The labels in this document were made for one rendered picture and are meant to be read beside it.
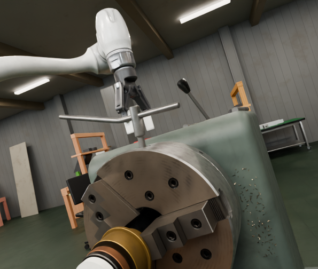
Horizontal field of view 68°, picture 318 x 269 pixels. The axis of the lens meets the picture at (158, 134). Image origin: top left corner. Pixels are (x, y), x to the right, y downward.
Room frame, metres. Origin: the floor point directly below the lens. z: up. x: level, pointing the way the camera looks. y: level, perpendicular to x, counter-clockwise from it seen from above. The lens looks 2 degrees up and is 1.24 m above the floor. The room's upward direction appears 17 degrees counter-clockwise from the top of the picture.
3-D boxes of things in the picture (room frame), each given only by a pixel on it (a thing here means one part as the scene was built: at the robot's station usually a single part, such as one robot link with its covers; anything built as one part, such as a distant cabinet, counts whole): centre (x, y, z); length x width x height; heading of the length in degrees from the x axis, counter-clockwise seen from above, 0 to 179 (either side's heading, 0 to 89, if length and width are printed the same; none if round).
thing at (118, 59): (0.79, 0.05, 1.53); 0.09 x 0.09 x 0.06
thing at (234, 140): (0.88, -0.09, 1.06); 0.59 x 0.48 x 0.39; 156
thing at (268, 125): (6.52, -2.38, 0.47); 2.60 x 0.97 x 0.94; 74
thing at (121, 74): (0.79, 0.05, 1.46); 0.08 x 0.07 x 0.09; 156
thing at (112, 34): (0.81, 0.05, 1.64); 0.13 x 0.11 x 0.16; 19
